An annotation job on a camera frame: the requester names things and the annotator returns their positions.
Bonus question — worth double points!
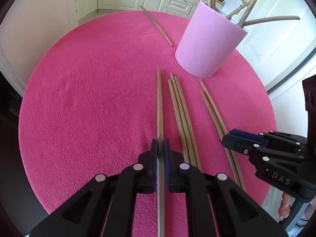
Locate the wooden chopstick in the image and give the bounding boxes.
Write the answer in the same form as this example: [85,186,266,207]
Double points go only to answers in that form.
[200,90,242,187]
[243,16,300,27]
[157,69,165,237]
[140,5,174,47]
[168,73,201,169]
[174,76,202,171]
[199,79,246,191]
[168,76,197,166]

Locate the person's hand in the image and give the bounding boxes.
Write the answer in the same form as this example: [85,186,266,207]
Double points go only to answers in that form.
[278,193,291,220]

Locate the white door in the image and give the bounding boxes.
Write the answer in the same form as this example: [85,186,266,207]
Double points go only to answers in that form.
[237,0,315,90]

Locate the pink cylindrical utensil holder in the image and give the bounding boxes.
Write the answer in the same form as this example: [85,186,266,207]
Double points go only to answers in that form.
[175,1,247,79]

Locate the pink round table mat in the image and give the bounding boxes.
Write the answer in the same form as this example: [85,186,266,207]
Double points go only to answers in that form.
[19,11,276,213]

